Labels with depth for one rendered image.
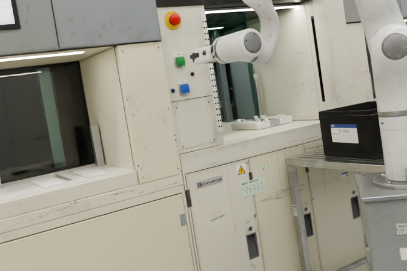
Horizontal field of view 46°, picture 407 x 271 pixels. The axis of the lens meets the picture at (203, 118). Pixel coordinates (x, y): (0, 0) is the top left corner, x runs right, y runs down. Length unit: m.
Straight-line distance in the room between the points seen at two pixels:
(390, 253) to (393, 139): 0.29
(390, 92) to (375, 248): 0.40
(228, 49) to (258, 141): 0.61
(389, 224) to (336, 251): 0.97
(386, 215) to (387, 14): 0.53
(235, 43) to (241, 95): 1.48
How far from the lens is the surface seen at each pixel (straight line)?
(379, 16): 1.42
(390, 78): 1.32
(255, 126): 2.19
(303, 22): 2.25
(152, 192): 1.71
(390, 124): 1.37
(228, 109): 2.86
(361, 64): 2.36
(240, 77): 2.85
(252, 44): 1.39
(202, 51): 1.53
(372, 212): 1.32
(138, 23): 1.71
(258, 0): 1.41
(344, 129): 1.84
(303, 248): 2.07
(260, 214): 1.97
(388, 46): 1.28
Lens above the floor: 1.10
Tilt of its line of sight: 4 degrees down
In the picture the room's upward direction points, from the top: 9 degrees counter-clockwise
